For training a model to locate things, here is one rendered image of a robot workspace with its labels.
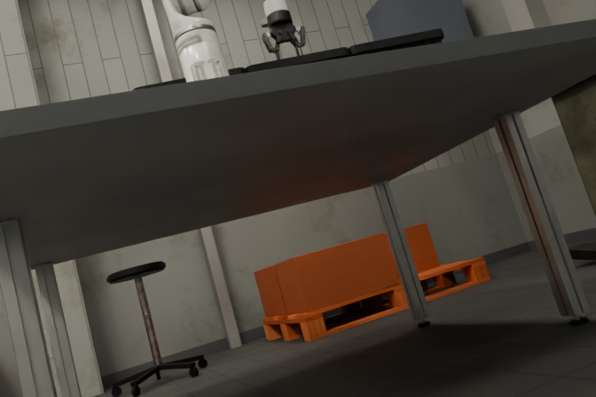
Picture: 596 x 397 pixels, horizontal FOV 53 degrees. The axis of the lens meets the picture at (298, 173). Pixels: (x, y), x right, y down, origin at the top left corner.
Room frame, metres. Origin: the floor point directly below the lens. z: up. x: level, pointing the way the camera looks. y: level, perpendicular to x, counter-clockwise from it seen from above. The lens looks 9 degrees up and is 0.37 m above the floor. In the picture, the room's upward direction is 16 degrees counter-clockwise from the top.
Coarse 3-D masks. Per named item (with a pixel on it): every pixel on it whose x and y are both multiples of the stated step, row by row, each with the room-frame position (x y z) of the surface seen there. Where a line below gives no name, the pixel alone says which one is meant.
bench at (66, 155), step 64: (320, 64) 0.97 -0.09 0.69; (384, 64) 1.01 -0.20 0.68; (448, 64) 1.07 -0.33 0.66; (512, 64) 1.21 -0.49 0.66; (576, 64) 1.39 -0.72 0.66; (0, 128) 0.79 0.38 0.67; (64, 128) 0.82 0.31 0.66; (128, 128) 0.91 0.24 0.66; (192, 128) 1.01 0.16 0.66; (256, 128) 1.13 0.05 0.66; (320, 128) 1.29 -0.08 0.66; (384, 128) 1.50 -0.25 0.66; (448, 128) 1.78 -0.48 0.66; (512, 128) 1.80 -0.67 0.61; (0, 192) 1.06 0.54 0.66; (64, 192) 1.20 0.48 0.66; (128, 192) 1.37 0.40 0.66; (192, 192) 1.61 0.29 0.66; (256, 192) 1.94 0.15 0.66; (320, 192) 2.44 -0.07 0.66; (384, 192) 2.66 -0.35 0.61; (0, 256) 1.28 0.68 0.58; (64, 256) 2.13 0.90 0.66; (64, 320) 2.17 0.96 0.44; (576, 320) 1.82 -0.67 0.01; (64, 384) 2.15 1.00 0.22
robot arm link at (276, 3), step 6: (264, 0) 1.73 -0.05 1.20; (270, 0) 1.71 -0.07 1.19; (276, 0) 1.71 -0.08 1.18; (282, 0) 1.72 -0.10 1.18; (264, 6) 1.73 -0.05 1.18; (270, 6) 1.71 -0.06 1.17; (276, 6) 1.71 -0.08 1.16; (282, 6) 1.71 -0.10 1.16; (270, 12) 1.72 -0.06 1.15; (264, 24) 1.79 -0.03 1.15
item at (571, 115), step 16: (592, 80) 2.62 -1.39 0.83; (560, 96) 2.77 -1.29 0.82; (576, 96) 2.70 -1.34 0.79; (592, 96) 2.64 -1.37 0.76; (560, 112) 2.79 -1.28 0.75; (576, 112) 2.73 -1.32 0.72; (592, 112) 2.67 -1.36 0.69; (576, 128) 2.75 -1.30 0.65; (592, 128) 2.69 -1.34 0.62; (576, 144) 2.77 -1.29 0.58; (592, 144) 2.71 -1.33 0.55; (576, 160) 2.80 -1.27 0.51; (592, 160) 2.74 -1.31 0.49; (592, 176) 2.76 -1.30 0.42; (592, 192) 2.78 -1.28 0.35; (592, 208) 2.83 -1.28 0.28; (576, 256) 3.12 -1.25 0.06; (592, 256) 3.04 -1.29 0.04
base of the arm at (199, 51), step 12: (180, 36) 1.18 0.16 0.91; (192, 36) 1.17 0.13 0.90; (204, 36) 1.18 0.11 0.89; (216, 36) 1.21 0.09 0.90; (180, 48) 1.19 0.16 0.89; (192, 48) 1.17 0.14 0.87; (204, 48) 1.17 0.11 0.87; (216, 48) 1.19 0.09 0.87; (180, 60) 1.20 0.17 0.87; (192, 60) 1.17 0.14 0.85; (204, 60) 1.17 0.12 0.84; (216, 60) 1.17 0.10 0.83; (192, 72) 1.17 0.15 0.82; (204, 72) 1.16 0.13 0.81; (216, 72) 1.17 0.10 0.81; (228, 72) 1.21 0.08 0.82
